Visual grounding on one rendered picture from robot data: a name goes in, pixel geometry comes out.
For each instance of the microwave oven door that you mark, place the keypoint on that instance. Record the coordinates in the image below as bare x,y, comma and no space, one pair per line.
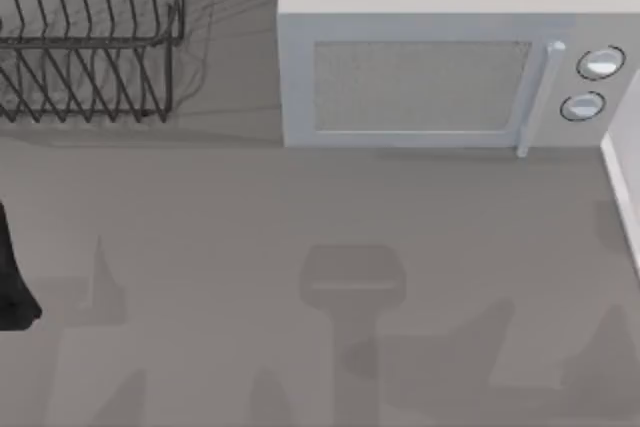
420,87

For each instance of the large microwave knob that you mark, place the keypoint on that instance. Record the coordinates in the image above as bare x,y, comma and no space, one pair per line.
600,63

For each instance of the small microwave knob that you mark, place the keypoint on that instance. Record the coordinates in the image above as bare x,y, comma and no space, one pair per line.
582,106

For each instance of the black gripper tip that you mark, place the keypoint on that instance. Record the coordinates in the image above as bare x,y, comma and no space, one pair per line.
12,292

